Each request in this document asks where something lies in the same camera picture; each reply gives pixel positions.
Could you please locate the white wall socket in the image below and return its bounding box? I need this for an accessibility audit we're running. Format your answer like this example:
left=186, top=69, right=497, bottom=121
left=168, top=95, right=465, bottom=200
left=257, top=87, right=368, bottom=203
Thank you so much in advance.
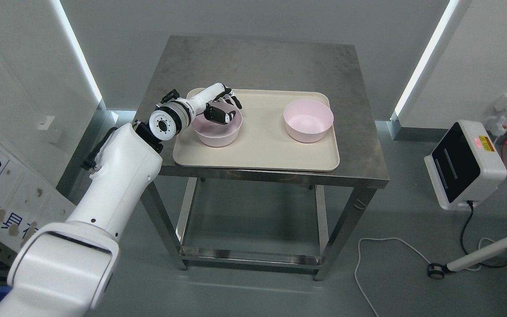
left=485, top=93, right=507, bottom=136
left=37, top=116, right=59, bottom=133

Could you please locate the black power cable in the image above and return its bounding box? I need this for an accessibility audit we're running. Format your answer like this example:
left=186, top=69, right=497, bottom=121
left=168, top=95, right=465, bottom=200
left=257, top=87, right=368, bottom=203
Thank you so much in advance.
left=459, top=201, right=507, bottom=269

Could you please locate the pink bowl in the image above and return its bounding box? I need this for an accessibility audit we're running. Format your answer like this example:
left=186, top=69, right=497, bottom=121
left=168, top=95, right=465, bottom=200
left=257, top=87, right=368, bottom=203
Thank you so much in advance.
left=191, top=102, right=242, bottom=147
left=283, top=99, right=334, bottom=143

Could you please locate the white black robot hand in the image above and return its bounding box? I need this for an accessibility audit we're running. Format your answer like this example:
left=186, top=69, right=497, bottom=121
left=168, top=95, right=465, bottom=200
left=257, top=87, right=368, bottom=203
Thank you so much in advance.
left=186, top=83, right=242, bottom=125

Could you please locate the beige plastic tray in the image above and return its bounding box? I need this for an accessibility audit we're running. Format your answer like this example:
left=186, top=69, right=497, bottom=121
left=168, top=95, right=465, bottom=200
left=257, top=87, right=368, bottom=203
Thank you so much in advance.
left=173, top=89, right=340, bottom=171

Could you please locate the white sign board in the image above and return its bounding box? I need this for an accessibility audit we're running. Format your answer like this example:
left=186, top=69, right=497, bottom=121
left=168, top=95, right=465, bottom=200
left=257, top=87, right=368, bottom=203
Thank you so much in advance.
left=0, top=134, right=75, bottom=264

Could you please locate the white wheeled stand leg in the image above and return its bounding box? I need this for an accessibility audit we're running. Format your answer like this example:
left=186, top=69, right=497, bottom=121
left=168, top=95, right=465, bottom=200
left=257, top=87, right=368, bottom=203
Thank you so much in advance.
left=428, top=237, right=507, bottom=280

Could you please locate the white floor cable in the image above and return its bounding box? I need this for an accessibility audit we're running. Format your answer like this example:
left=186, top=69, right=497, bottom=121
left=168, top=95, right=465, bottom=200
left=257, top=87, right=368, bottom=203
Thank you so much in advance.
left=354, top=238, right=432, bottom=317

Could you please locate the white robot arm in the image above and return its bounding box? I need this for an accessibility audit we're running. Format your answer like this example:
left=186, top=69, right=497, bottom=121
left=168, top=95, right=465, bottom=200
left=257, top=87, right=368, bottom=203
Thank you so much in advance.
left=0, top=92, right=206, bottom=317

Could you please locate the white wall socket right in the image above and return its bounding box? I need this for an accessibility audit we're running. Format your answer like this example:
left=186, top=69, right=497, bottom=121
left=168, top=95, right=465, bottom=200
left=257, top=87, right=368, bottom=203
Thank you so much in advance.
left=485, top=93, right=507, bottom=136

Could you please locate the stainless steel table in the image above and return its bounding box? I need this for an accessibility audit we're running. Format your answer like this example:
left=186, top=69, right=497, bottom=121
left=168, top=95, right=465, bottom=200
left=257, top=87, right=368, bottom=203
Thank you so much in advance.
left=137, top=36, right=389, bottom=282

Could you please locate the white black box device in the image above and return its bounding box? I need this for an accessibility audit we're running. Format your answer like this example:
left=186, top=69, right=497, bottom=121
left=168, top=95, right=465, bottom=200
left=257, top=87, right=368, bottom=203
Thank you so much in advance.
left=424, top=120, right=507, bottom=211

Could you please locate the white wall socket left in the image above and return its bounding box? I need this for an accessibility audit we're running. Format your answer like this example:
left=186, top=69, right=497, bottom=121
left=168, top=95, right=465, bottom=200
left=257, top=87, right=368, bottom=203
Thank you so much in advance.
left=37, top=116, right=59, bottom=133

